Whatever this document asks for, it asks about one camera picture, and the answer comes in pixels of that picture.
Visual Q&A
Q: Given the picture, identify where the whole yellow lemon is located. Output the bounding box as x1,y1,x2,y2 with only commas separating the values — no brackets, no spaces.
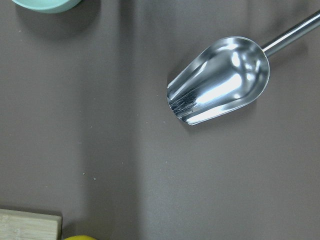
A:
64,235,97,240

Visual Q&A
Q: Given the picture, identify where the steel scoop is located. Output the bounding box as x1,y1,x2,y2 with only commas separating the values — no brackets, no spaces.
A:
167,11,320,126

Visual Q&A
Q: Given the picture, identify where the bamboo cutting board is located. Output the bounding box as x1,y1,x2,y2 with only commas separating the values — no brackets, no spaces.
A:
0,209,62,240

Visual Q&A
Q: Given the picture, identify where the mint green bowl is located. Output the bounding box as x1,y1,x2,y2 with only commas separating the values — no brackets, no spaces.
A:
12,0,81,14

